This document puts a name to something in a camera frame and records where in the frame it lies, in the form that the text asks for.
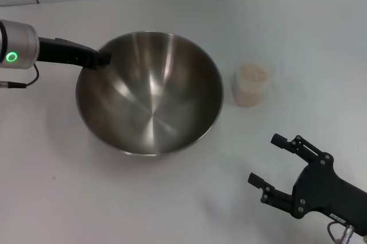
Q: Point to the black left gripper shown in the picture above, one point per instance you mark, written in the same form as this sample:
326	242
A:
63	52

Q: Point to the stainless steel mixing bowl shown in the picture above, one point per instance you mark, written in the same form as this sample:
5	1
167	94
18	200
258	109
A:
149	95

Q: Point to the clear plastic measuring cup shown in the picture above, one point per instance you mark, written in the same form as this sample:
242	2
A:
251	86

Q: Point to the white rice grains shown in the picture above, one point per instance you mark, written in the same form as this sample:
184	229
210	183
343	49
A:
252	76

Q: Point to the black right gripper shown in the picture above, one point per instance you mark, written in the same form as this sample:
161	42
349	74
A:
329	192

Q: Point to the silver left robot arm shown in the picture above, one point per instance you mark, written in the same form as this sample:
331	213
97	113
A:
20	42

